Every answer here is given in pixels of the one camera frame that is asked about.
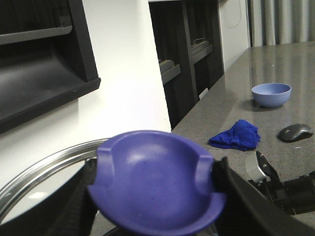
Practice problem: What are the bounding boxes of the black dish rack shelf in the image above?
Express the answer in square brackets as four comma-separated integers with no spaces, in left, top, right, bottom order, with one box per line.
[149,0,224,128]

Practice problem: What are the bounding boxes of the black range hood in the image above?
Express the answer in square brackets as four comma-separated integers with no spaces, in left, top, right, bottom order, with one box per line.
[0,0,101,133]

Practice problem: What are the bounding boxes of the glass lid with blue knob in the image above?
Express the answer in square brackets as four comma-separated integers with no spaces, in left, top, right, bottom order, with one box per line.
[0,131,226,236]

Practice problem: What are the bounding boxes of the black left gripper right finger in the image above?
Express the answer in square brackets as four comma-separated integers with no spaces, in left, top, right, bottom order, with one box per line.
[213,157,315,236]

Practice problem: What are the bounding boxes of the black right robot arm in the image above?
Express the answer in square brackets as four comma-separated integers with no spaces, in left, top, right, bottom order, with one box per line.
[245,151,315,215]

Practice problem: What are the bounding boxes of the light blue bowl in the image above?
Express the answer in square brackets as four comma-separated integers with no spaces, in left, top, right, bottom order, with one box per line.
[252,83,292,108]

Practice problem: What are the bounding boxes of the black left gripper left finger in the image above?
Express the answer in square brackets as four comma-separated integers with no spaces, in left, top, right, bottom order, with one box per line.
[0,159,97,236]

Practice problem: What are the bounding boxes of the blue cloth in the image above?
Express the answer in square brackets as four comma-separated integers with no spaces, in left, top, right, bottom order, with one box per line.
[208,119,260,151]

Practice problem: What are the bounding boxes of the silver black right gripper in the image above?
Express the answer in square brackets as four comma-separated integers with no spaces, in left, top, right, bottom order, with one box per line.
[245,151,280,183]

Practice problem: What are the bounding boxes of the grey computer mouse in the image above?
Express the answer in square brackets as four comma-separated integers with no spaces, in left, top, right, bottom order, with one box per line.
[278,123,314,143]

